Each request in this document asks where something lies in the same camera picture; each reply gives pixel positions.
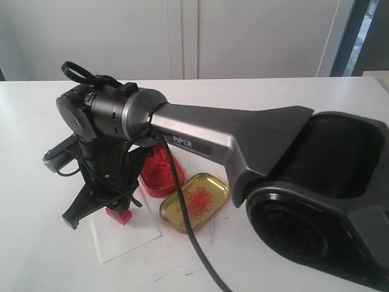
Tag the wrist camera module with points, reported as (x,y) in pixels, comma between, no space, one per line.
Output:
(62,154)

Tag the gold tin lid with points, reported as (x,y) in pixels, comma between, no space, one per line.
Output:
(204,195)

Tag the white paper sheet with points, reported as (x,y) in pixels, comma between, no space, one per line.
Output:
(112,239)

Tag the red ink pad tin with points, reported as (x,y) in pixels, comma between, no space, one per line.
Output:
(156,175)

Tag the red stamp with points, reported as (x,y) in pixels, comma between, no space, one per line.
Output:
(123,218)

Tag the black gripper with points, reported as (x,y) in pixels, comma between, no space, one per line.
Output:
(111,166)

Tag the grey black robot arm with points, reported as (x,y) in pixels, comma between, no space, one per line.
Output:
(315,185)

